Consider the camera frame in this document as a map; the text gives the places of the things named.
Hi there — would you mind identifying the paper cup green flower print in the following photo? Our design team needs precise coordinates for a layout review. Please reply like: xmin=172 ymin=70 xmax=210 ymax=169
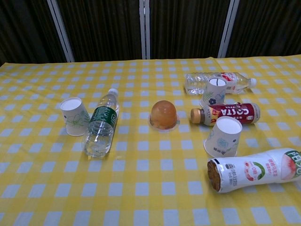
xmin=59 ymin=97 xmax=91 ymax=137

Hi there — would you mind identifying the orange jelly cup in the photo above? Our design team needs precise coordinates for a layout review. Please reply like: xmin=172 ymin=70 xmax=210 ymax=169
xmin=147 ymin=100 xmax=181 ymax=132

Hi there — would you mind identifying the paper cup pale blue print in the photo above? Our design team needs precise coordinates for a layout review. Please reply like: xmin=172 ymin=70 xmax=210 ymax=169
xmin=203 ymin=116 xmax=243 ymax=158

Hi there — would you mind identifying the water bottle green label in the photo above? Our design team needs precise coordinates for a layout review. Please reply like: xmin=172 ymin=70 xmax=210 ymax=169
xmin=81 ymin=88 xmax=120 ymax=159

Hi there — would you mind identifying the clear bottle red white label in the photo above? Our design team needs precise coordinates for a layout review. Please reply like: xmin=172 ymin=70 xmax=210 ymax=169
xmin=185 ymin=72 xmax=258 ymax=96

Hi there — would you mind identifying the yellow white checked tablecloth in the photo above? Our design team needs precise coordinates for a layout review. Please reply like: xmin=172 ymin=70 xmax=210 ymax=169
xmin=0 ymin=54 xmax=301 ymax=226

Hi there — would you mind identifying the red Costa coffee bottle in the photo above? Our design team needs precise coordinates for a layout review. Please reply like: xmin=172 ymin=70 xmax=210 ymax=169
xmin=190 ymin=102 xmax=261 ymax=127

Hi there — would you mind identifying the dark pleated partition panel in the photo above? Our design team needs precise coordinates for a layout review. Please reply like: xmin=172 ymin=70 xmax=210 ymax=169
xmin=55 ymin=0 xmax=144 ymax=63
xmin=225 ymin=0 xmax=301 ymax=58
xmin=0 ymin=0 xmax=69 ymax=64
xmin=149 ymin=0 xmax=232 ymax=60

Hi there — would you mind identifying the white peach tea bottle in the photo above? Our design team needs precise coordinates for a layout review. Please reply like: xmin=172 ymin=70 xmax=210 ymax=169
xmin=206 ymin=147 xmax=301 ymax=194

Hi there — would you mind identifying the white partition frame post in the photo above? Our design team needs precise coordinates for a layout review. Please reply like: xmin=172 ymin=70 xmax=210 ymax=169
xmin=46 ymin=0 xmax=75 ymax=63
xmin=139 ymin=0 xmax=151 ymax=60
xmin=218 ymin=0 xmax=240 ymax=59

